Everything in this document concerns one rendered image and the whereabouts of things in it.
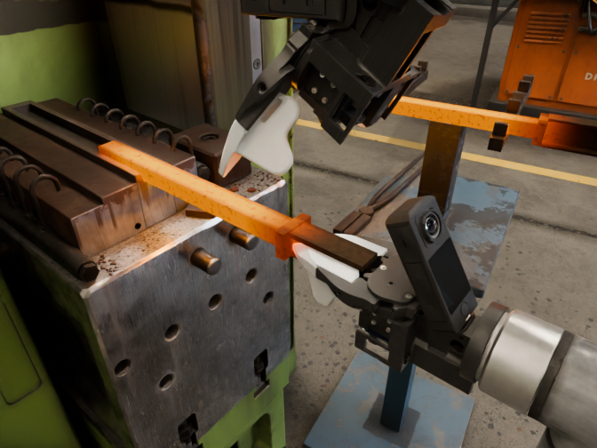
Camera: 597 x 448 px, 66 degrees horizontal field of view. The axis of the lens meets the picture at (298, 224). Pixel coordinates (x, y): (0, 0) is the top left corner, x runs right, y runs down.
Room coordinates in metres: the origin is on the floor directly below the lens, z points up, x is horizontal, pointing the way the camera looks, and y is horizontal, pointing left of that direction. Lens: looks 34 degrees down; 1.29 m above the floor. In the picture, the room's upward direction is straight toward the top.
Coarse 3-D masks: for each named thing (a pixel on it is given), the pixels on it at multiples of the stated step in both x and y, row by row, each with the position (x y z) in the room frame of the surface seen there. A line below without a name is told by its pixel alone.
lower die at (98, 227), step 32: (0, 128) 0.75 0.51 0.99; (32, 128) 0.75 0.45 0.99; (96, 128) 0.74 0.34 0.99; (128, 128) 0.74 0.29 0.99; (0, 160) 0.64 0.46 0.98; (32, 160) 0.64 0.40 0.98; (64, 160) 0.62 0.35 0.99; (96, 160) 0.62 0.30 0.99; (192, 160) 0.63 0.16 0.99; (64, 192) 0.54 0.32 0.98; (96, 192) 0.53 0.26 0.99; (128, 192) 0.54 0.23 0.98; (160, 192) 0.58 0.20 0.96; (64, 224) 0.49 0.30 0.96; (96, 224) 0.50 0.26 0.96; (128, 224) 0.53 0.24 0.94
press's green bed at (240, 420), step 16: (288, 368) 0.70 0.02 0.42; (272, 384) 0.66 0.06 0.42; (64, 400) 0.63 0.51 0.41; (256, 400) 0.62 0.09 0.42; (272, 400) 0.67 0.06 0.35; (80, 416) 0.58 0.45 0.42; (224, 416) 0.55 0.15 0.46; (240, 416) 0.58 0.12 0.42; (256, 416) 0.63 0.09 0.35; (272, 416) 0.66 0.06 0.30; (80, 432) 0.64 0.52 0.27; (96, 432) 0.54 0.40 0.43; (208, 432) 0.52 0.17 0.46; (224, 432) 0.55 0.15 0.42; (240, 432) 0.59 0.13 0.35; (256, 432) 0.68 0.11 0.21; (272, 432) 0.66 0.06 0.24
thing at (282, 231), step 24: (120, 144) 0.64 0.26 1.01; (144, 168) 0.56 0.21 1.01; (168, 168) 0.56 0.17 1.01; (168, 192) 0.53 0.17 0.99; (192, 192) 0.50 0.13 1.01; (216, 192) 0.49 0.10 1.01; (216, 216) 0.47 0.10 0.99; (240, 216) 0.44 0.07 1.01; (264, 216) 0.43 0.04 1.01; (288, 240) 0.39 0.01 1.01; (312, 240) 0.38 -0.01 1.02; (336, 240) 0.38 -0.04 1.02; (360, 264) 0.34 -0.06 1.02
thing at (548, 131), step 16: (400, 112) 0.75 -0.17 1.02; (416, 112) 0.73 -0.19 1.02; (432, 112) 0.72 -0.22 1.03; (448, 112) 0.71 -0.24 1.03; (464, 112) 0.70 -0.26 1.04; (480, 112) 0.70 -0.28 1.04; (496, 112) 0.70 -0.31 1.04; (480, 128) 0.68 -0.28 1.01; (512, 128) 0.66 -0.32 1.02; (528, 128) 0.65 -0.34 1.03; (544, 128) 0.63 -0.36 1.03; (560, 128) 0.64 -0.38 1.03; (576, 128) 0.63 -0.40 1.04; (592, 128) 0.62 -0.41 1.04; (544, 144) 0.64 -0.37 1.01; (560, 144) 0.64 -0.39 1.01; (576, 144) 0.63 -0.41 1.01; (592, 144) 0.62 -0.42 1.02
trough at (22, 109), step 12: (12, 108) 0.82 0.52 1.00; (24, 108) 0.83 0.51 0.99; (36, 108) 0.83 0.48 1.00; (36, 120) 0.79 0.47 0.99; (48, 120) 0.79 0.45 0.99; (60, 120) 0.77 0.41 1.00; (60, 132) 0.74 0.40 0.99; (72, 132) 0.74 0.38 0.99; (84, 132) 0.72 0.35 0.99; (84, 144) 0.69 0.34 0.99; (96, 144) 0.69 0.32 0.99
